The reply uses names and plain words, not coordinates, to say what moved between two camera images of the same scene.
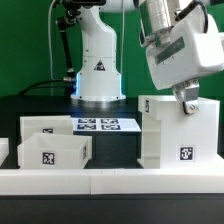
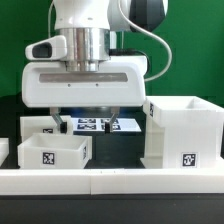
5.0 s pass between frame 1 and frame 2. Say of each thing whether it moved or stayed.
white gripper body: moved
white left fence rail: stayed
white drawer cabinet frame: stayed
